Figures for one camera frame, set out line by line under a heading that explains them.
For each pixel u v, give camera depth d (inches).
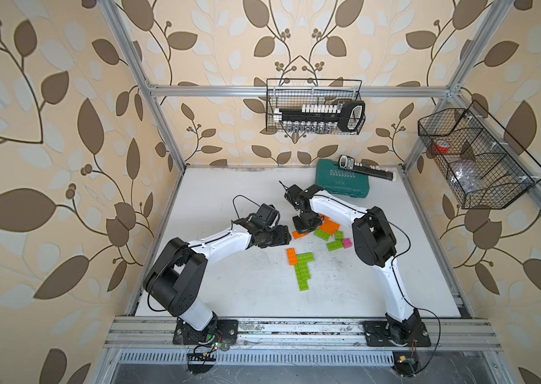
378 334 28.6
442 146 31.8
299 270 34.0
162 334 29.8
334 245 36.8
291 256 35.0
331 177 43.9
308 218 32.4
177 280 17.5
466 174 28.6
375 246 22.4
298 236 37.7
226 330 29.1
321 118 33.7
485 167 28.5
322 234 37.9
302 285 33.2
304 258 35.1
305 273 33.8
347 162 45.2
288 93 35.9
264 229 28.1
